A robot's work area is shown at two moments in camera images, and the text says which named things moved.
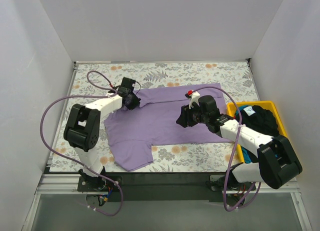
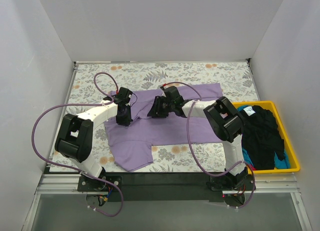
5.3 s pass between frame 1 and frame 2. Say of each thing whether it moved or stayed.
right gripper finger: moved
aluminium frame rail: stayed
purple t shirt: stayed
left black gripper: moved
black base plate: stayed
